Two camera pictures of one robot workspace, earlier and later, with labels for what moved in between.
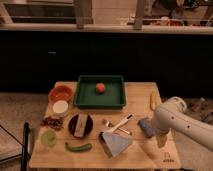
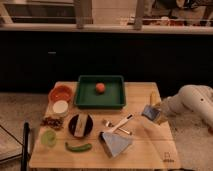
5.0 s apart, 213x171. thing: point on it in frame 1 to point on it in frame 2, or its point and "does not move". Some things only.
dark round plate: x=72 y=125 does not move
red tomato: x=100 y=87 does not move
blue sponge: x=148 y=131 to x=150 y=112
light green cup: x=48 y=138 does not move
